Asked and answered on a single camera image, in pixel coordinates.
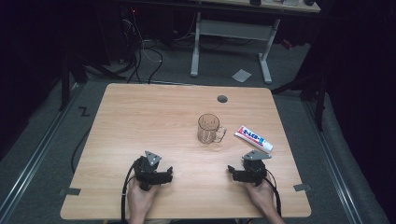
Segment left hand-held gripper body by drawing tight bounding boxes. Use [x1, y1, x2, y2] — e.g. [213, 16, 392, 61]
[133, 150, 174, 191]

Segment aluminium floor rail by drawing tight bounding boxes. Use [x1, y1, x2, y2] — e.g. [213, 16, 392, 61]
[303, 99, 364, 224]
[0, 82, 82, 220]

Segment clear glass mug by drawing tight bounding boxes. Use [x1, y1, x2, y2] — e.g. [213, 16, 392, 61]
[197, 113, 228, 145]

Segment black metal stand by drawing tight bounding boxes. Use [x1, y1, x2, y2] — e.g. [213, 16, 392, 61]
[58, 46, 127, 112]
[271, 69, 328, 133]

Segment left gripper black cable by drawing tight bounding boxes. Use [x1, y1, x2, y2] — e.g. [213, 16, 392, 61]
[120, 161, 138, 224]

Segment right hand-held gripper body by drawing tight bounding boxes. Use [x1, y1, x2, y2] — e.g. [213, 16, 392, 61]
[231, 149, 273, 188]

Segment grey paper sheet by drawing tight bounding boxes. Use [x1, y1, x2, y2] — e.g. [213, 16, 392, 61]
[232, 68, 252, 84]

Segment person's left hand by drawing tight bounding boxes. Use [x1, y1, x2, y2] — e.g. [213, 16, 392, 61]
[127, 176, 160, 219]

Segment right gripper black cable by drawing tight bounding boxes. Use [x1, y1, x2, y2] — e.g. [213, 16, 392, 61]
[263, 167, 283, 217]

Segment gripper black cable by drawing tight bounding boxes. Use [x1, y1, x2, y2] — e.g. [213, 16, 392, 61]
[263, 167, 283, 217]
[120, 161, 138, 224]

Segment bundle of floor cables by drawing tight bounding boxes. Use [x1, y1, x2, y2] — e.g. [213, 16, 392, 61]
[118, 7, 164, 85]

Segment white-legged desk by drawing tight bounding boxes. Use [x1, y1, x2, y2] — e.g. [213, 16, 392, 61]
[190, 0, 321, 85]

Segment person's right hand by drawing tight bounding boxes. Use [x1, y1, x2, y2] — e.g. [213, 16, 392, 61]
[242, 175, 278, 217]

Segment black floor cable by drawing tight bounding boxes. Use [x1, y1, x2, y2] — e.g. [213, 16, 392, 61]
[70, 125, 92, 174]

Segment white toothpaste tube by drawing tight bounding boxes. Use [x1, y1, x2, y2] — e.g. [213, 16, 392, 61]
[233, 124, 275, 154]

